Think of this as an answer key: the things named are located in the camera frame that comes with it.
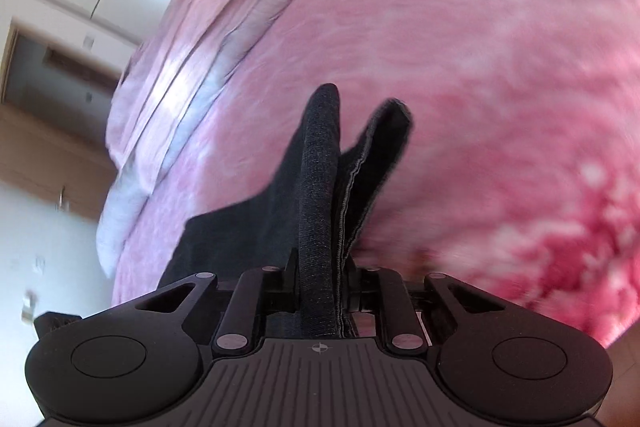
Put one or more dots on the dark blue jeans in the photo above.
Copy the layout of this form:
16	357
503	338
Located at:
317	207

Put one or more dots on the pink floral bed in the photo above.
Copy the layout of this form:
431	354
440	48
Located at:
475	82

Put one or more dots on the wooden door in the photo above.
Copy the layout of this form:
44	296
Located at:
40	157

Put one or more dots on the pink pillows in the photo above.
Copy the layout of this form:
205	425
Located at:
175	57

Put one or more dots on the white wall switch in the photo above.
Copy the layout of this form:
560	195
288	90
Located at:
39	263

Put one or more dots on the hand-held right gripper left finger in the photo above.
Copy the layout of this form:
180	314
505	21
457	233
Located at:
250	302

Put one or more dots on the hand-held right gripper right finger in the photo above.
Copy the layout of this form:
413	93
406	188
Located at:
395	307

